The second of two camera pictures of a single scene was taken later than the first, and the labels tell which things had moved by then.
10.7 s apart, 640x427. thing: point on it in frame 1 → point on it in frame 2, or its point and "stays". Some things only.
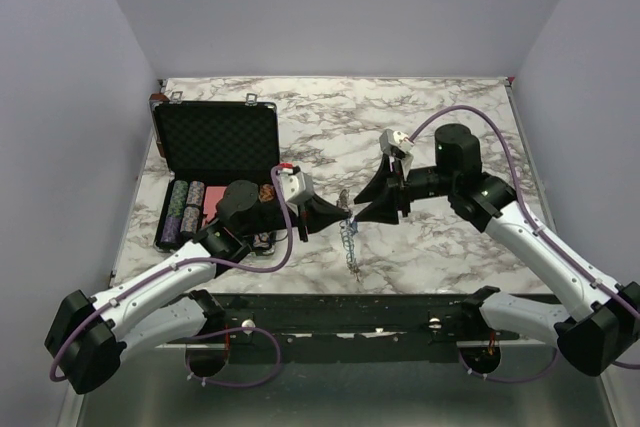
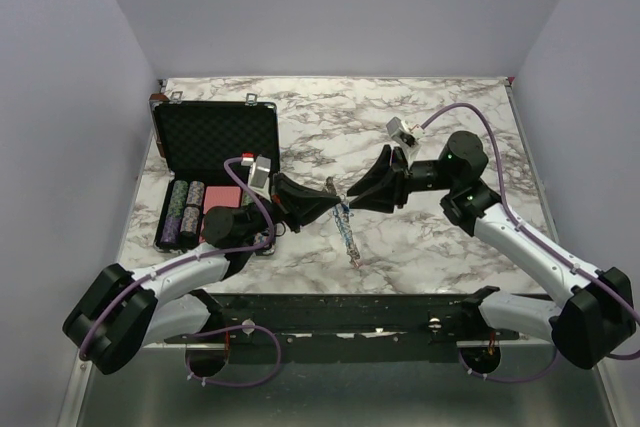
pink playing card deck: x=212 y=195 stays
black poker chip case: x=206 y=145 stays
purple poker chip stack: x=184 y=210 stays
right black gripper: x=385 y=209 → x=384 y=196
